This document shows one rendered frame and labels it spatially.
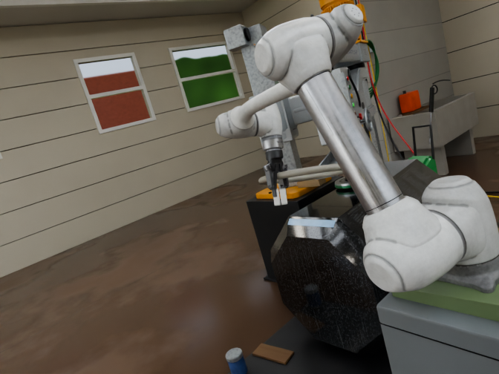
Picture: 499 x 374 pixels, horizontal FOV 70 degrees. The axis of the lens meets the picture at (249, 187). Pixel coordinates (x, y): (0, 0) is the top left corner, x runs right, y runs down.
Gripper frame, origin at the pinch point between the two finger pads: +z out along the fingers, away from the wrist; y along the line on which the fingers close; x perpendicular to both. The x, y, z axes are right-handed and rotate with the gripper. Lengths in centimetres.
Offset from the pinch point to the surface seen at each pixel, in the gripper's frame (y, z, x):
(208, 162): 407, -112, 570
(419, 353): -16, 48, -57
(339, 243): 36.1, 25.8, -2.5
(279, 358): 37, 93, 51
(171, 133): 317, -180, 573
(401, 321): -18, 39, -54
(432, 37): 504, -225, 78
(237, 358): 15, 87, 62
